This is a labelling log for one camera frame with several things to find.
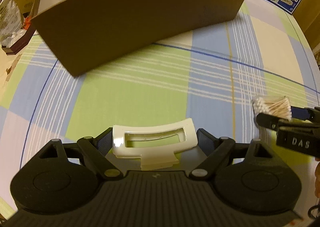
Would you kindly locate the person's right hand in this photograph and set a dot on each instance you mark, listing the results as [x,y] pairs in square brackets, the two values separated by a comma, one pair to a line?
[317,180]

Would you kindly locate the brown open storage box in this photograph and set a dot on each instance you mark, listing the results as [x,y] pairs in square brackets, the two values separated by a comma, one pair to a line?
[84,34]

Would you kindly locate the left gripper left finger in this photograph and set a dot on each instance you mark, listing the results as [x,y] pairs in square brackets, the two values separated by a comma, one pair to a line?
[94,151]

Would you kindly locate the dark red hexagonal tray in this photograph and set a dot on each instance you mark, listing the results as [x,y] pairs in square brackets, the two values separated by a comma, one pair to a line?
[20,39]

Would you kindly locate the crumpled white plastic bag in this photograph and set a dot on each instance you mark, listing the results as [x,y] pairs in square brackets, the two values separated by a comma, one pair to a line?
[11,23]

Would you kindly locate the cotton swab bag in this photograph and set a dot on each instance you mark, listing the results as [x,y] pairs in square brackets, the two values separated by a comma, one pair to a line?
[278,106]

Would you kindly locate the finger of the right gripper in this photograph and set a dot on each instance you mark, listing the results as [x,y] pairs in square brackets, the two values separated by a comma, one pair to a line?
[269,121]
[301,113]

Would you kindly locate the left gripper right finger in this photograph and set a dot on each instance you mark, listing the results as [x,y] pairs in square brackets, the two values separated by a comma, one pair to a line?
[217,151]

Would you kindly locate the white hair clip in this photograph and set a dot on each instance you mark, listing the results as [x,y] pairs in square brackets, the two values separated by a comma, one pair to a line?
[155,146]

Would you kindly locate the plaid tablecloth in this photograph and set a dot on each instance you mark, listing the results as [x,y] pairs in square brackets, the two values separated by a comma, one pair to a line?
[209,75]

